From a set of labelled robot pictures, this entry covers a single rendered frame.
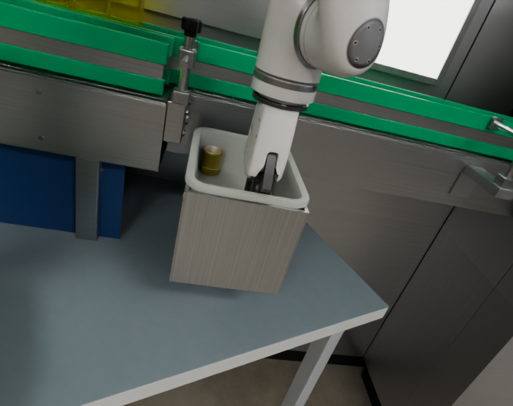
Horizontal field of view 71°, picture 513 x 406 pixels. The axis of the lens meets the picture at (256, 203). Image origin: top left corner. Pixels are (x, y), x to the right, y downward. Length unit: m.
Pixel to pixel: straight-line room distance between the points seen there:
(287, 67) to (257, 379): 1.27
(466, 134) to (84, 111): 0.76
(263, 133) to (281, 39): 0.11
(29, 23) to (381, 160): 0.67
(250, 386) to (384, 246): 0.72
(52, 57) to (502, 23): 0.96
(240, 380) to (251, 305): 0.84
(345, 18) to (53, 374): 0.54
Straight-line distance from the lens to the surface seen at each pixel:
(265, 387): 1.52
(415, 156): 0.85
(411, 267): 1.36
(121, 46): 0.63
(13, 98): 0.69
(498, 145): 0.97
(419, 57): 0.99
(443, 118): 0.87
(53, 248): 0.76
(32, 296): 0.68
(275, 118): 0.45
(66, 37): 0.65
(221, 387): 1.48
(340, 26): 0.38
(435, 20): 0.99
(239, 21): 0.87
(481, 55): 1.10
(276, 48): 0.45
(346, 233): 1.17
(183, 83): 0.60
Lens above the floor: 1.23
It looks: 29 degrees down
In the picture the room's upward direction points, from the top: 16 degrees clockwise
